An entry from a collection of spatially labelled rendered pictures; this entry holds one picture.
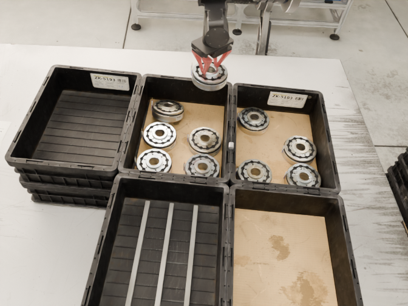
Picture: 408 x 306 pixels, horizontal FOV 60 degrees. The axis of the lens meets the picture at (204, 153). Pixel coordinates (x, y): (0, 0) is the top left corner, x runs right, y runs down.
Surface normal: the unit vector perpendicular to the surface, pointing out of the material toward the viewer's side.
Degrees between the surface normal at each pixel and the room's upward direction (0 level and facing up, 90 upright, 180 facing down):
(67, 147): 0
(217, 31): 91
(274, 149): 0
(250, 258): 0
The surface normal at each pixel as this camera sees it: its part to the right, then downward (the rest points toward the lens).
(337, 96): 0.07, -0.61
